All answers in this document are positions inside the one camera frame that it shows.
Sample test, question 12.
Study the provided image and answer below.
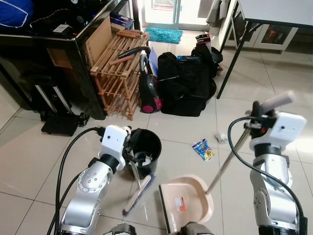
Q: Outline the broom with purple bristles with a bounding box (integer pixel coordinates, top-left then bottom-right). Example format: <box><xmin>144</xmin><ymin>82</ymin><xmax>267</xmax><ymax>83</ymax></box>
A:
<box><xmin>121</xmin><ymin>149</ymin><xmax>156</xmax><ymax>217</ymax></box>

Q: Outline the pink long-handled dustpan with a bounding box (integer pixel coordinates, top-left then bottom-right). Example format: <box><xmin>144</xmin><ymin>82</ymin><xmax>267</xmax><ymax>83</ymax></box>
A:
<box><xmin>158</xmin><ymin>90</ymin><xmax>297</xmax><ymax>235</ymax></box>

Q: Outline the white paper scrap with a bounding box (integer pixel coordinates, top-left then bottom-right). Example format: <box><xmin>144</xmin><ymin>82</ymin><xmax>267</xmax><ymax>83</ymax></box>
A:
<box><xmin>136</xmin><ymin>153</ymin><xmax>151</xmax><ymax>166</ymax></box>

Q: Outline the black round bucket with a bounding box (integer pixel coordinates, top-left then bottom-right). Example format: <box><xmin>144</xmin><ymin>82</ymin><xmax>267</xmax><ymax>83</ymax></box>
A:
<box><xmin>127</xmin><ymin>128</ymin><xmax>162</xmax><ymax>180</ymax></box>

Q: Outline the black magenta vacuum cleaner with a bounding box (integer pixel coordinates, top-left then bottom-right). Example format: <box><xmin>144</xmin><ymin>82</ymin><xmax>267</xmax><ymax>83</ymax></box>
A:
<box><xmin>117</xmin><ymin>46</ymin><xmax>165</xmax><ymax>115</ymax></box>

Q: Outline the colourful snack wrapper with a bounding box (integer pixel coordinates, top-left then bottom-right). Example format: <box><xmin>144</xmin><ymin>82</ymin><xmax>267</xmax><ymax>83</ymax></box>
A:
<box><xmin>192</xmin><ymin>139</ymin><xmax>216</xmax><ymax>162</ymax></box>

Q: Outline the wooden shoe rack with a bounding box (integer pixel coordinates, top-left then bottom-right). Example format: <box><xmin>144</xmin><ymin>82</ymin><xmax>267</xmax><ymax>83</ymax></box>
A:
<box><xmin>90</xmin><ymin>28</ymin><xmax>150</xmax><ymax>121</ymax></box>

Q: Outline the orange paper scrap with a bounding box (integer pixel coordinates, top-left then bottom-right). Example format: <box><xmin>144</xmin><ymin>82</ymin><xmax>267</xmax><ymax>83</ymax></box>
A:
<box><xmin>176</xmin><ymin>198</ymin><xmax>188</xmax><ymax>212</ymax></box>

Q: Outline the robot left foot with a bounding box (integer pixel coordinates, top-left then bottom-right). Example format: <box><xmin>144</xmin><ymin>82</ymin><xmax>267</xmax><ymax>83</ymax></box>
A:
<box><xmin>110</xmin><ymin>223</ymin><xmax>138</xmax><ymax>235</ymax></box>

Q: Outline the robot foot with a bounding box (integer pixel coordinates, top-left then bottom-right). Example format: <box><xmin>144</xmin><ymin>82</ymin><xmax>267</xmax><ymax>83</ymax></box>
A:
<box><xmin>110</xmin><ymin>223</ymin><xmax>138</xmax><ymax>235</ymax></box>
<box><xmin>180</xmin><ymin>222</ymin><xmax>214</xmax><ymax>235</ymax></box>

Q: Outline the large black bag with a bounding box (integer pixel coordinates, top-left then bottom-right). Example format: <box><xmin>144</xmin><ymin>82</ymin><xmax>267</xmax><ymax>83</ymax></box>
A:
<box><xmin>157</xmin><ymin>45</ymin><xmax>224</xmax><ymax>118</ymax></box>

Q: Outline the low white cabinet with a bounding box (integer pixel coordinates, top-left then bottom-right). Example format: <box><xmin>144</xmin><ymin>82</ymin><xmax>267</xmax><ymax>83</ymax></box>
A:
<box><xmin>239</xmin><ymin>24</ymin><xmax>299</xmax><ymax>53</ymax></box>

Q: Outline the black folding hand trolley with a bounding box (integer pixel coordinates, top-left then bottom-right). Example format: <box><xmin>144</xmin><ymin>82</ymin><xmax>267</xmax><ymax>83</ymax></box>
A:
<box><xmin>33</xmin><ymin>83</ymin><xmax>91</xmax><ymax>137</ymax></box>

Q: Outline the blue folder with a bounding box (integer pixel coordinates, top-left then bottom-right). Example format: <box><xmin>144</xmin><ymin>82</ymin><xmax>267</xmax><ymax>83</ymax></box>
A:
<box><xmin>148</xmin><ymin>47</ymin><xmax>160</xmax><ymax>77</ymax></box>

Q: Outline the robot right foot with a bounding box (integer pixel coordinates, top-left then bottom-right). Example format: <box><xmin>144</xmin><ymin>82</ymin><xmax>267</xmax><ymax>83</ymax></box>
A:
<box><xmin>180</xmin><ymin>222</ymin><xmax>214</xmax><ymax>235</ymax></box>

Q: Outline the brown cardboard sheet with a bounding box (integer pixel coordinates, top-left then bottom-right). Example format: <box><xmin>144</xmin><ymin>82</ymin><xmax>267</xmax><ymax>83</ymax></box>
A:
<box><xmin>85</xmin><ymin>17</ymin><xmax>114</xmax><ymax>68</ymax></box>

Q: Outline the teal shaggy mat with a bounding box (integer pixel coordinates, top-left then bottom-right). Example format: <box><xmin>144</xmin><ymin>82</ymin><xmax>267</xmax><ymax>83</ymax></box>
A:
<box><xmin>145</xmin><ymin>27</ymin><xmax>183</xmax><ymax>44</ymax></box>

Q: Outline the blue cardboard box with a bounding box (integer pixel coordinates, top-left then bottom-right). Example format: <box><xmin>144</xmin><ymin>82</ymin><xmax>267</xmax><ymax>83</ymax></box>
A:
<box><xmin>110</xmin><ymin>13</ymin><xmax>135</xmax><ymax>30</ymax></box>

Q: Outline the glossy black cabinet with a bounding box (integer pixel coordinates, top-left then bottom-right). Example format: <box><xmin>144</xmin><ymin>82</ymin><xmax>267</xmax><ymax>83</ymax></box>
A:
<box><xmin>0</xmin><ymin>0</ymin><xmax>130</xmax><ymax>121</ymax></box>

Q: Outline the blue pillow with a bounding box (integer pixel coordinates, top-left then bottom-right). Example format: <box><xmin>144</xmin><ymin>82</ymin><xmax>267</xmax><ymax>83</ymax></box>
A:
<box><xmin>0</xmin><ymin>0</ymin><xmax>34</xmax><ymax>28</ymax></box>

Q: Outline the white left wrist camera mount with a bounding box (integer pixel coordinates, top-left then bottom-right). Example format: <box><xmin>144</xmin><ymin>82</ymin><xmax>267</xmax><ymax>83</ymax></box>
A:
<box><xmin>100</xmin><ymin>125</ymin><xmax>133</xmax><ymax>162</ymax></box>

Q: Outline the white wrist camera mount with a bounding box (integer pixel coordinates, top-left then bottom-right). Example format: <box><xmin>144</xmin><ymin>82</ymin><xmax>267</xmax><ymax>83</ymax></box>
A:
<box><xmin>252</xmin><ymin>113</ymin><xmax>308</xmax><ymax>153</ymax></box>
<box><xmin>100</xmin><ymin>125</ymin><xmax>133</xmax><ymax>162</ymax></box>

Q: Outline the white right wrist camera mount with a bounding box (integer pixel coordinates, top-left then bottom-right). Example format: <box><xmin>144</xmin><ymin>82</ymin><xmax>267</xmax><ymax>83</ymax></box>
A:
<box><xmin>252</xmin><ymin>113</ymin><xmax>308</xmax><ymax>153</ymax></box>

